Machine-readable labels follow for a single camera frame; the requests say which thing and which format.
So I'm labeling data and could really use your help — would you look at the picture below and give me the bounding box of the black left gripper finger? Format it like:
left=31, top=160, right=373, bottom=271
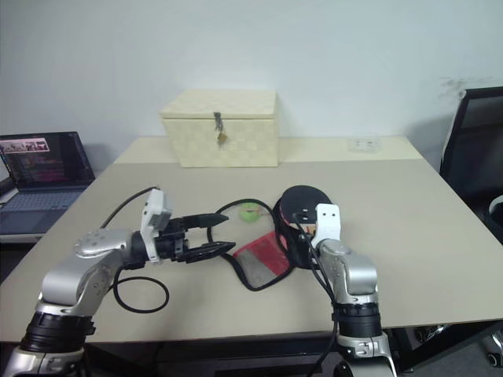
left=184, top=212, right=230, bottom=230
left=184, top=242, right=237, bottom=264

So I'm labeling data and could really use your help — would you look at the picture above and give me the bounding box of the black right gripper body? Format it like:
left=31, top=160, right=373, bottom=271
left=292, top=210, right=318, bottom=236

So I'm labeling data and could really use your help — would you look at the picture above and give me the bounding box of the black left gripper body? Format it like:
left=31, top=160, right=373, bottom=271
left=158, top=216, right=190, bottom=264

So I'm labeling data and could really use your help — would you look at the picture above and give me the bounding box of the black red paddle case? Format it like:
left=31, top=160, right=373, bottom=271
left=211, top=199, right=295, bottom=293

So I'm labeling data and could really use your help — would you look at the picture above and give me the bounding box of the green ball tag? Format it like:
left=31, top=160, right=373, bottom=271
left=238, top=203, right=263, bottom=225

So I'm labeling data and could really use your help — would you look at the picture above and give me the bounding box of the cream lidded storage box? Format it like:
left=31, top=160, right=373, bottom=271
left=159, top=89, right=281, bottom=170

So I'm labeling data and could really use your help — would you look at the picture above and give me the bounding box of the white socket plate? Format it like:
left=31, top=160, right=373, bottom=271
left=347, top=136, right=383, bottom=154

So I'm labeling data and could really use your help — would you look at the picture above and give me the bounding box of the open grey laptop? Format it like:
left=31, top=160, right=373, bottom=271
left=0, top=131, right=97, bottom=236

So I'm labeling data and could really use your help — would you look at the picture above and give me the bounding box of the black office chair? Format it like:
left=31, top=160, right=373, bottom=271
left=439, top=86, right=503, bottom=236

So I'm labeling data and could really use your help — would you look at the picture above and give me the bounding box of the black chair wheel base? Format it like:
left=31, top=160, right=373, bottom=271
left=414, top=313, right=503, bottom=377

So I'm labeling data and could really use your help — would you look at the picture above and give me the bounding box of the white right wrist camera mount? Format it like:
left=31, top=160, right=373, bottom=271
left=311, top=203, right=341, bottom=247

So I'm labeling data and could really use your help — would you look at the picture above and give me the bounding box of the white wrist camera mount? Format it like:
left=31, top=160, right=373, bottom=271
left=311, top=203, right=341, bottom=247
left=140, top=188, right=174, bottom=264

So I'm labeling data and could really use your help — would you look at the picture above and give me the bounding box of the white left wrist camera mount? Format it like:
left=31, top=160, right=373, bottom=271
left=140, top=188, right=174, bottom=264

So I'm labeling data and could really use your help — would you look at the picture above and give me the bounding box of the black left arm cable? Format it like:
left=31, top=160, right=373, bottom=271
left=99, top=187, right=171, bottom=316

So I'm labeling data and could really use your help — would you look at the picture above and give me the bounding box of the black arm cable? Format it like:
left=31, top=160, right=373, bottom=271
left=99, top=187, right=171, bottom=316
left=293, top=214, right=340, bottom=377

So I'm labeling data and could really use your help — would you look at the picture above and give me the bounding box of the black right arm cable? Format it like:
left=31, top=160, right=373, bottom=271
left=293, top=214, right=340, bottom=377

